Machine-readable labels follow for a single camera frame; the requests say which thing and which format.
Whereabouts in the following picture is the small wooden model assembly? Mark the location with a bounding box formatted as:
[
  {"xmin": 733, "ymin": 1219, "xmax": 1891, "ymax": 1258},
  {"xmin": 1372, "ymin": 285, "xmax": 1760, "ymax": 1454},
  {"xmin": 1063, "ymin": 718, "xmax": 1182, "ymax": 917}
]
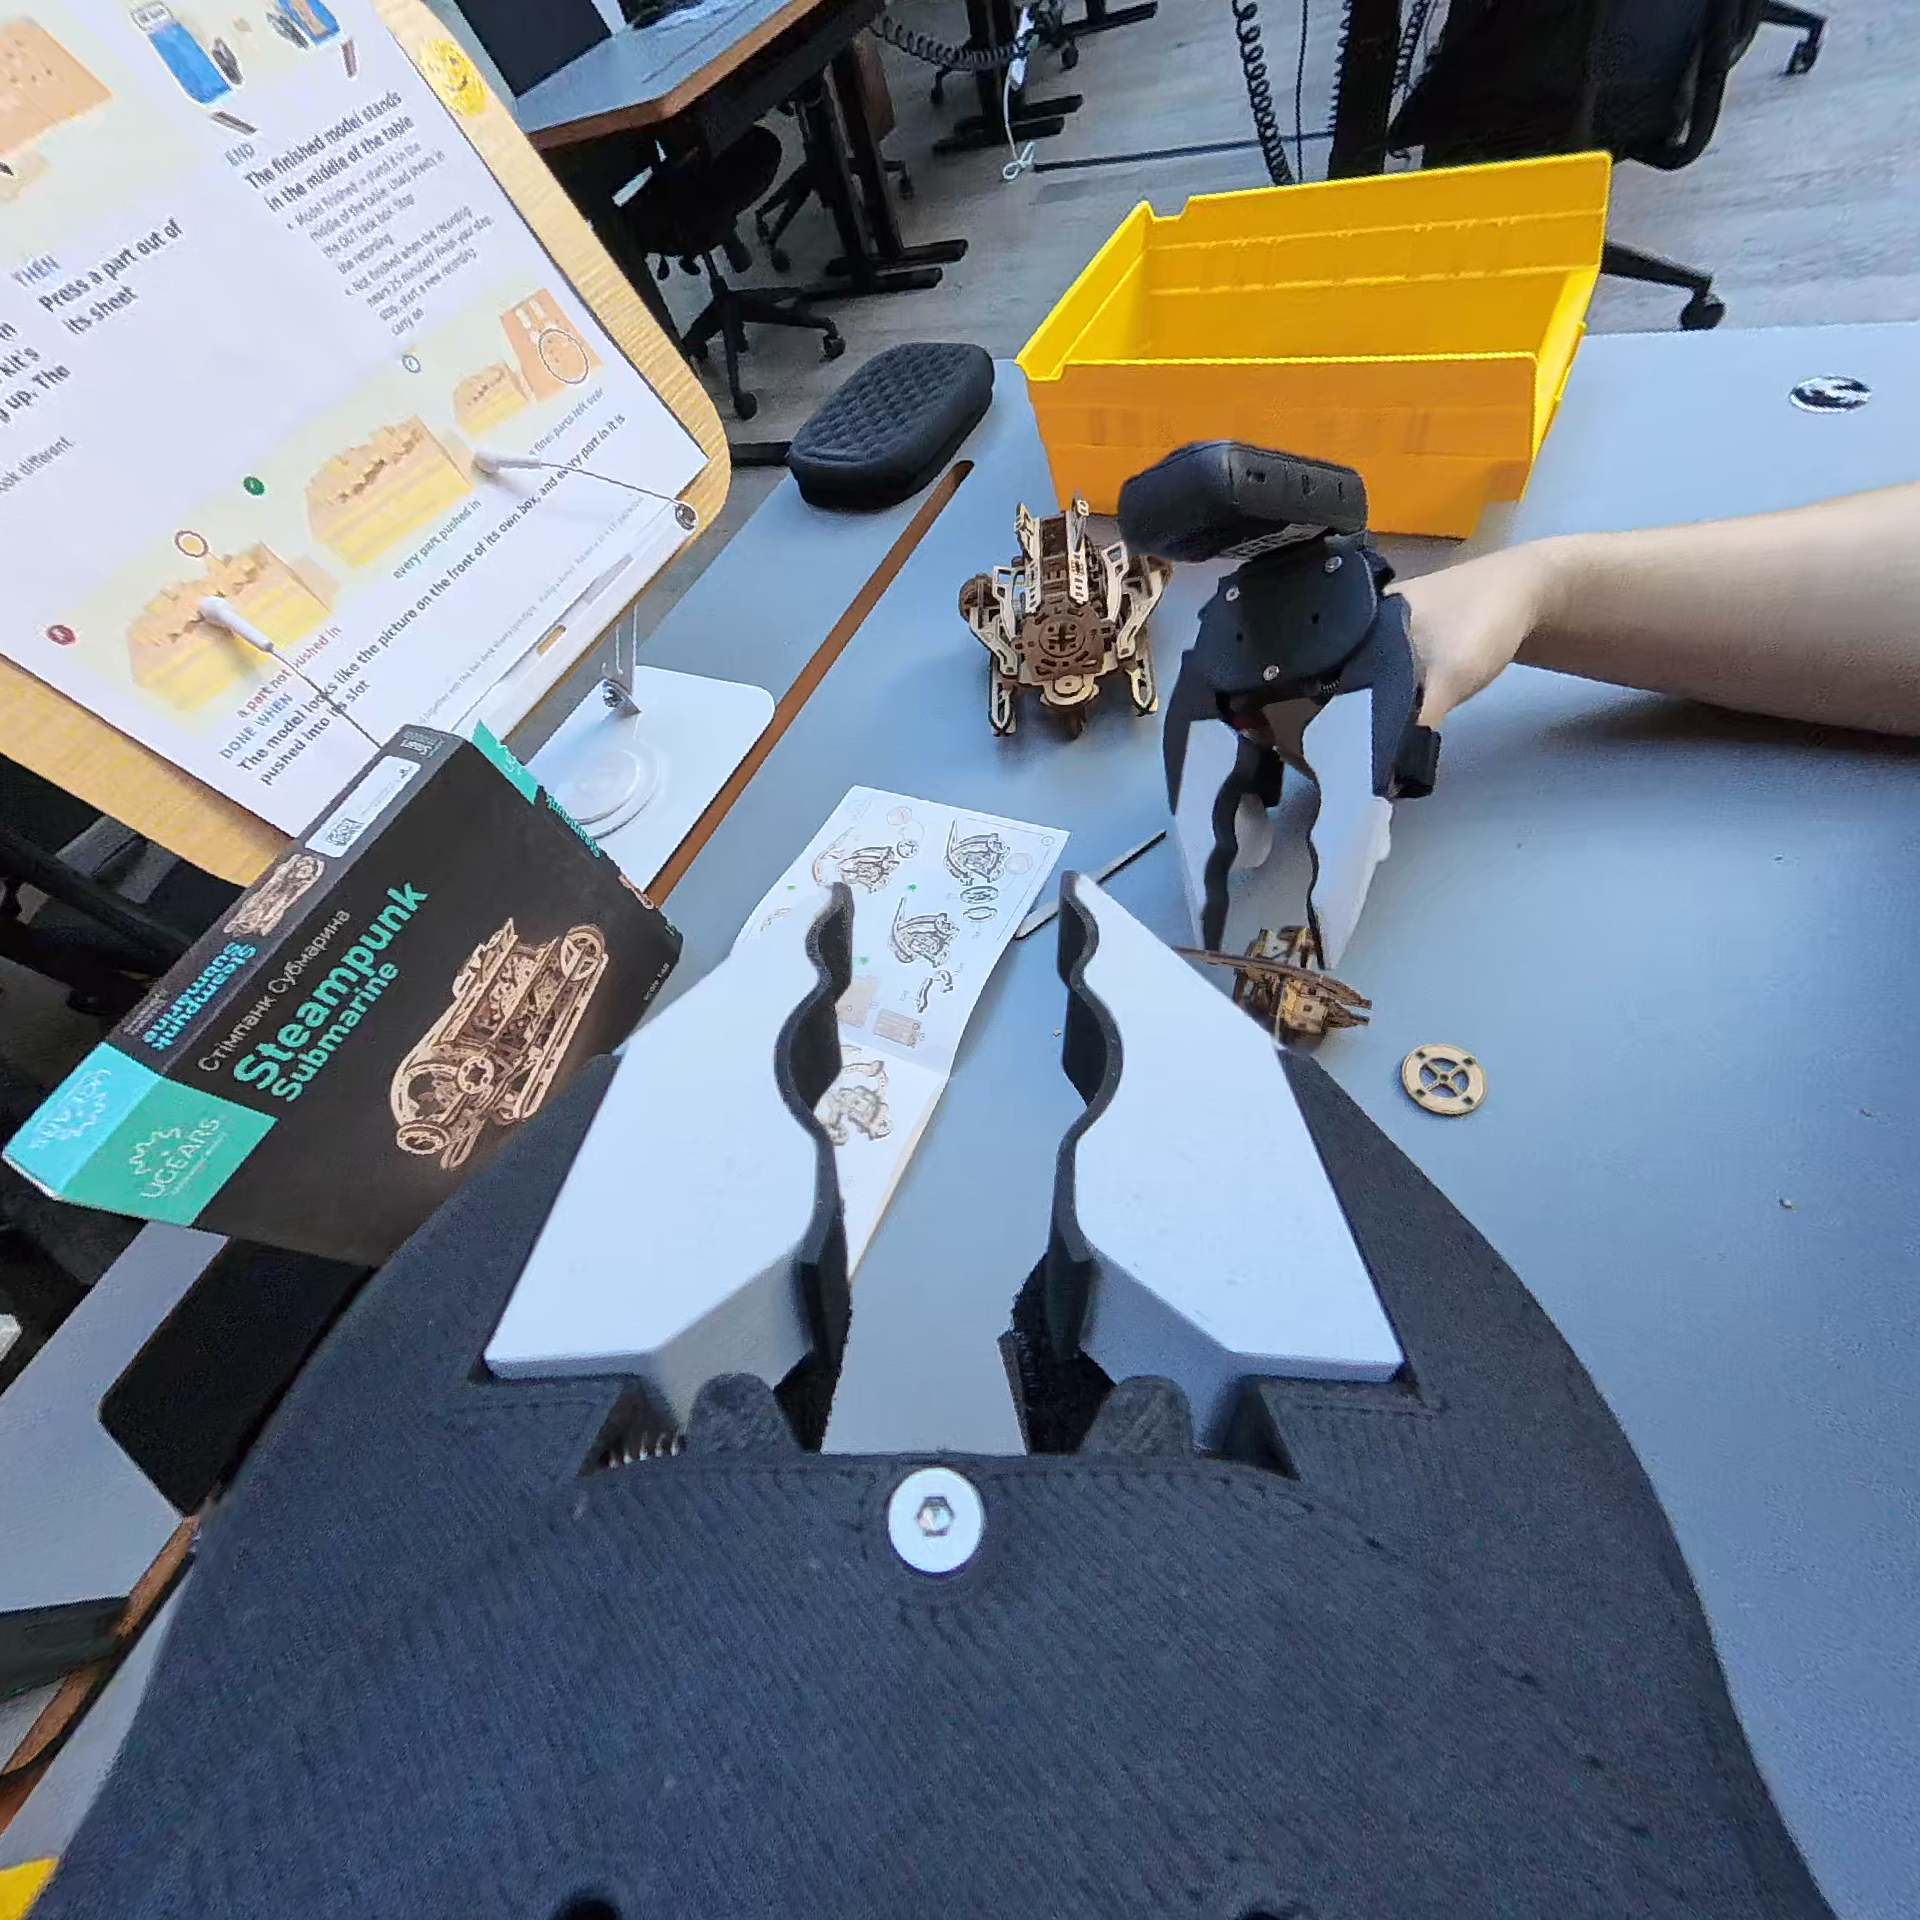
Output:
[{"xmin": 1174, "ymin": 925, "xmax": 1376, "ymax": 1049}]

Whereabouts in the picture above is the large wooden model assembly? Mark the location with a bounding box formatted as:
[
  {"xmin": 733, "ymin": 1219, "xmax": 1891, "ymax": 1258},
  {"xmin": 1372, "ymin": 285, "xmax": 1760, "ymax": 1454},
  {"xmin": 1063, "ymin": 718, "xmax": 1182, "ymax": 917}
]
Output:
[{"xmin": 955, "ymin": 498, "xmax": 1176, "ymax": 745}]

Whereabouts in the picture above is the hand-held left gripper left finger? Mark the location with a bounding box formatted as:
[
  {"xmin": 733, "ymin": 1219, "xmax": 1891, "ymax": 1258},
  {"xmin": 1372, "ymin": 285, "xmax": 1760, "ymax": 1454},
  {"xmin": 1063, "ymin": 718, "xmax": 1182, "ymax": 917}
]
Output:
[{"xmin": 482, "ymin": 879, "xmax": 860, "ymax": 1454}]

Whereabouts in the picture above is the person's right forearm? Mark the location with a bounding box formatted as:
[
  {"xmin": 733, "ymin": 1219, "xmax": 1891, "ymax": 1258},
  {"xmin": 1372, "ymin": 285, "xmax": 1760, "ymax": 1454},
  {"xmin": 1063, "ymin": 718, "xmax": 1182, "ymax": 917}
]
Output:
[{"xmin": 1544, "ymin": 481, "xmax": 1920, "ymax": 741}]

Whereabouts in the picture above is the black coiled cable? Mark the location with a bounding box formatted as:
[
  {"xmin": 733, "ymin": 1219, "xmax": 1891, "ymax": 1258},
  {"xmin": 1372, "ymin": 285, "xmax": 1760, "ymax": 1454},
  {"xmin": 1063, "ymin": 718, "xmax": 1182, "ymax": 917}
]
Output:
[{"xmin": 1229, "ymin": 0, "xmax": 1338, "ymax": 191}]

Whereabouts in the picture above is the book stand with white base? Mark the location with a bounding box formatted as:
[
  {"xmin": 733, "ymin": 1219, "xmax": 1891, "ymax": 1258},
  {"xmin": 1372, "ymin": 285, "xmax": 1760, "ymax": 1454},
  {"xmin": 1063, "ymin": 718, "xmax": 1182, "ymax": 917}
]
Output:
[{"xmin": 0, "ymin": 0, "xmax": 778, "ymax": 890}]

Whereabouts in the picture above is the white assembly booklet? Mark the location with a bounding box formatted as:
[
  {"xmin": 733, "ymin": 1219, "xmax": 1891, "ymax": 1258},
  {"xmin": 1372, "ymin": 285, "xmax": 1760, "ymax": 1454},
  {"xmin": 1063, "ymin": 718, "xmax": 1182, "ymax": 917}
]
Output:
[{"xmin": 733, "ymin": 782, "xmax": 1074, "ymax": 1280}]

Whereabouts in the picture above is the black office chair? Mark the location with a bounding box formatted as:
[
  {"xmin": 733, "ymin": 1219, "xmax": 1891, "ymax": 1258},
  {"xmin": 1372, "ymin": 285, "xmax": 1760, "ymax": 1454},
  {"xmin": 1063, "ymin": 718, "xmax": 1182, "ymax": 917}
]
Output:
[
  {"xmin": 660, "ymin": 127, "xmax": 849, "ymax": 423},
  {"xmin": 1386, "ymin": 0, "xmax": 1824, "ymax": 337}
]

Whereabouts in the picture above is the grey desk with wooden edge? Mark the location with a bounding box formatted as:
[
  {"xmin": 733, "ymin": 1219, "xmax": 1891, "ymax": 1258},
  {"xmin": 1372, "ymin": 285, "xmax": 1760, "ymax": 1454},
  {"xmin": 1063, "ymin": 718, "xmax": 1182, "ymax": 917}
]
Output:
[{"xmin": 510, "ymin": 0, "xmax": 969, "ymax": 302}]

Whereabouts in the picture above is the yellow plastic bin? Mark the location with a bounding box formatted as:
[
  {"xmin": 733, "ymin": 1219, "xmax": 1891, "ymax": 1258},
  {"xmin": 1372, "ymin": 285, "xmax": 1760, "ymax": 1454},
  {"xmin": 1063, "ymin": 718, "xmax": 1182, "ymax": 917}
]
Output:
[{"xmin": 1014, "ymin": 151, "xmax": 1614, "ymax": 543}]

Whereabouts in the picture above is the person's right hand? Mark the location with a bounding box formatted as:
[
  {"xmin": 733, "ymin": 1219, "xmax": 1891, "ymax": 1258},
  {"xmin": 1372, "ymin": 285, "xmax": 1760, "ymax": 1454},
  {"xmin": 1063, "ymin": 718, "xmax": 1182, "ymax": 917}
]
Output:
[{"xmin": 1391, "ymin": 543, "xmax": 1566, "ymax": 735}]

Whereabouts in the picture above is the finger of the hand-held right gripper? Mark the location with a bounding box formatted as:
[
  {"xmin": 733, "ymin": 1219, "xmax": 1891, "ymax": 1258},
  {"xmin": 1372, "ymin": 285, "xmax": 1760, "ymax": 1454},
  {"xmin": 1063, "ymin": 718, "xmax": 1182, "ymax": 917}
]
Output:
[
  {"xmin": 1297, "ymin": 693, "xmax": 1404, "ymax": 975},
  {"xmin": 1163, "ymin": 712, "xmax": 1254, "ymax": 971}
]

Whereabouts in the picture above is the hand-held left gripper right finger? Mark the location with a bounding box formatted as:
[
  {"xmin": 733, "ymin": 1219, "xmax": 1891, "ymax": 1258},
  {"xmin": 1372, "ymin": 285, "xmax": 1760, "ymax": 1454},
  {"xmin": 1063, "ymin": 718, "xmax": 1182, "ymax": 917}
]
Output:
[{"xmin": 1042, "ymin": 870, "xmax": 1408, "ymax": 1454}]

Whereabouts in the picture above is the black teal model kit box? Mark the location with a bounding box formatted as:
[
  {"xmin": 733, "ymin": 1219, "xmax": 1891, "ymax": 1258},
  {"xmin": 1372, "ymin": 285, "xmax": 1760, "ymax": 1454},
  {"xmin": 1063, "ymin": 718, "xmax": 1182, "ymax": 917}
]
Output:
[{"xmin": 0, "ymin": 720, "xmax": 686, "ymax": 1273}]

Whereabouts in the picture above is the round wooden wheel part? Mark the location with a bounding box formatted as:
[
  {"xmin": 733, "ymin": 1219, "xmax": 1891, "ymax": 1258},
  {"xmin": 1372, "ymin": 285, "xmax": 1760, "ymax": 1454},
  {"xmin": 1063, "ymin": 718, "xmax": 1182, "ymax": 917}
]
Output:
[{"xmin": 1397, "ymin": 1043, "xmax": 1492, "ymax": 1123}]

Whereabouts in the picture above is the black padded wrist rest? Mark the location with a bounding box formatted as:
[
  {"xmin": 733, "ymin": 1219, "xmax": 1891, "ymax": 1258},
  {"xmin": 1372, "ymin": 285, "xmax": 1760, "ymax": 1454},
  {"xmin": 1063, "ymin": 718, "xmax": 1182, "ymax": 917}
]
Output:
[{"xmin": 785, "ymin": 342, "xmax": 998, "ymax": 513}]

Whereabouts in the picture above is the printed instruction sheet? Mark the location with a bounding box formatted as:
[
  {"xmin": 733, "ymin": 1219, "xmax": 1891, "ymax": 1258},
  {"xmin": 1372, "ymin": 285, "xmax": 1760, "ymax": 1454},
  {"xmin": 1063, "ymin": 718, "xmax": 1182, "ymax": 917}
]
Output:
[{"xmin": 0, "ymin": 0, "xmax": 709, "ymax": 835}]

